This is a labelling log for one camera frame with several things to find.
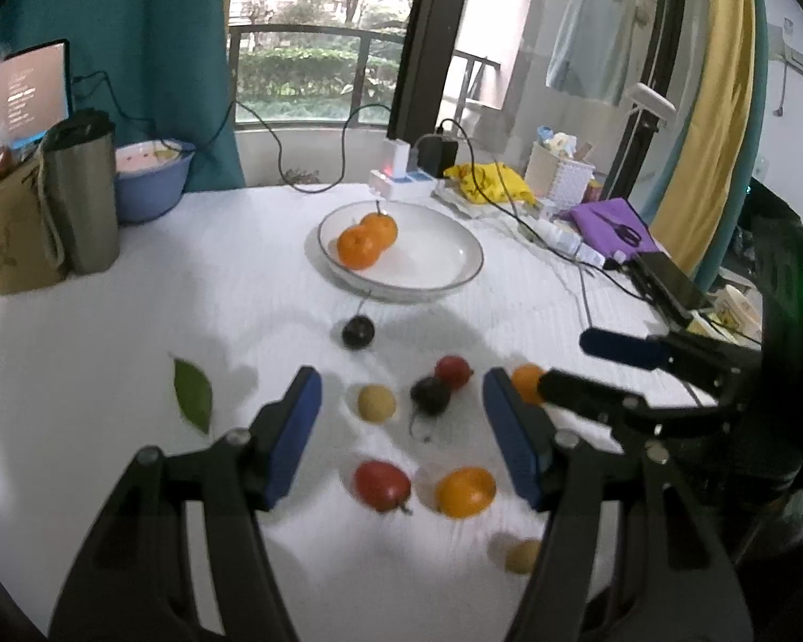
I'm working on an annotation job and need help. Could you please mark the yellow cloth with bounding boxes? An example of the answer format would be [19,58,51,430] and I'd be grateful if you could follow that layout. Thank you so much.
[444,163,535,204]

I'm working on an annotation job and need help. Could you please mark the white power strip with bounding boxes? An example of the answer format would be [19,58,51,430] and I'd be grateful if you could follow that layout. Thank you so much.
[368,170,438,202]

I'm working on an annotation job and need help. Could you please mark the orange with stem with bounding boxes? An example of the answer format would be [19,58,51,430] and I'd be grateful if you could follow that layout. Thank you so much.
[359,203,399,251]

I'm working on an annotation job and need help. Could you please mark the blue bowl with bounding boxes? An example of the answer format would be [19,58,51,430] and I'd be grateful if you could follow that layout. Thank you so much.
[114,139,195,225]

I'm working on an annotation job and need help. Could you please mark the purple cloth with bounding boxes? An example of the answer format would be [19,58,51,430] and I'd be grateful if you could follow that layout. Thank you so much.
[561,198,660,259]

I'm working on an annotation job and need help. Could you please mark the yellow longan near edge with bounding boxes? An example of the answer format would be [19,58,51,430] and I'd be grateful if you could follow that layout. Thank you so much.
[505,539,542,575]

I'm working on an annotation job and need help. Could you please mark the white lattice basket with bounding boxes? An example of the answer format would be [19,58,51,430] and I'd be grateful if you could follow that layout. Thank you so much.
[525,145,595,210]

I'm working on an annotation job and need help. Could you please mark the white tube bottle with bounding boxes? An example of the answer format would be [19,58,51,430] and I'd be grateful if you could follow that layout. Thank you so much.
[532,220,606,268]

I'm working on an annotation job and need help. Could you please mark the orange mandarin on table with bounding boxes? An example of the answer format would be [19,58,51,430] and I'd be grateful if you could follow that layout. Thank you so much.
[435,467,497,519]

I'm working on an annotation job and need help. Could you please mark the dark plum centre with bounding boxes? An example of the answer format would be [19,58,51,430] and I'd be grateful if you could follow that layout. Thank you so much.
[409,376,452,442]

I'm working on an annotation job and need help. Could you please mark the small orange mandarin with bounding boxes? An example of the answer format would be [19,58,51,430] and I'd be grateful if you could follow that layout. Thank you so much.
[510,362,547,406]

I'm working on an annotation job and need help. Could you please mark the teal curtain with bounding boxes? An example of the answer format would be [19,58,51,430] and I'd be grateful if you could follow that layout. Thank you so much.
[0,0,245,192]

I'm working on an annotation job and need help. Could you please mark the yellow longan fruit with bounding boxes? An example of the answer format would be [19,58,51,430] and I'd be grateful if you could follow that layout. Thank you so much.
[357,384,397,425]

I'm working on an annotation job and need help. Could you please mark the black power adapter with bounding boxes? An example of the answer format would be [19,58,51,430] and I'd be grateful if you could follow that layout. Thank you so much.
[416,133,458,178]

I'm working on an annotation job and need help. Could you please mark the dark cherry with stem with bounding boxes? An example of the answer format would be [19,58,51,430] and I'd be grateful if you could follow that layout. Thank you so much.
[340,292,375,351]

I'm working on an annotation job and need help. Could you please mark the red plum with stem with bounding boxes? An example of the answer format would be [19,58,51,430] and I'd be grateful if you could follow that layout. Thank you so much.
[435,355,474,391]

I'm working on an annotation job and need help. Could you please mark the grey cable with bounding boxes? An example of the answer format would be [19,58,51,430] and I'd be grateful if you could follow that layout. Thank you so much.
[520,219,598,329]

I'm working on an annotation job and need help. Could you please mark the glass bowl plate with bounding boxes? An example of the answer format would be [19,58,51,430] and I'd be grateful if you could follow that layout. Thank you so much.
[316,200,484,303]

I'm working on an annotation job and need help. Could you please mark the laptop screen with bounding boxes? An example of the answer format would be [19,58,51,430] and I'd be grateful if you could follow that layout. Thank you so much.
[0,39,73,149]

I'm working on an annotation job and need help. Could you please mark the brown paper bag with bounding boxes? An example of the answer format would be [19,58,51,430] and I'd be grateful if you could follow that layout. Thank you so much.
[0,159,66,296]

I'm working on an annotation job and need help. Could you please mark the black scissors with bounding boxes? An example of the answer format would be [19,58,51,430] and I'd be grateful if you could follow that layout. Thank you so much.
[595,212,642,248]

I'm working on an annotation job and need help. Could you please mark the yellow curtain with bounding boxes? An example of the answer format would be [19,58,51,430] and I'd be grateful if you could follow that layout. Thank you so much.
[651,0,756,276]

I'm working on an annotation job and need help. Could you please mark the green leaf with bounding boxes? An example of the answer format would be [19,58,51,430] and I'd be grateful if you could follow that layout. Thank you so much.
[173,358,213,436]

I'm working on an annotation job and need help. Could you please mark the black cable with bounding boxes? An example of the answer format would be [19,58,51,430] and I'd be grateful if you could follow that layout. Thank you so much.
[70,70,397,196]

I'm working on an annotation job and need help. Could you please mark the white charger plug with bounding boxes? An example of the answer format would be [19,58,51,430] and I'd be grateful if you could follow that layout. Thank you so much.
[380,137,410,178]

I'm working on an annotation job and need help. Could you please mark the red plum near gripper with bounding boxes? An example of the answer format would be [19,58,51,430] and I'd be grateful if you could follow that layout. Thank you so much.
[354,461,412,515]

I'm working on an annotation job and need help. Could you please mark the steel tumbler cup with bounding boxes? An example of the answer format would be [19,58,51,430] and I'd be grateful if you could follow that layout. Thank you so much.
[39,109,120,276]

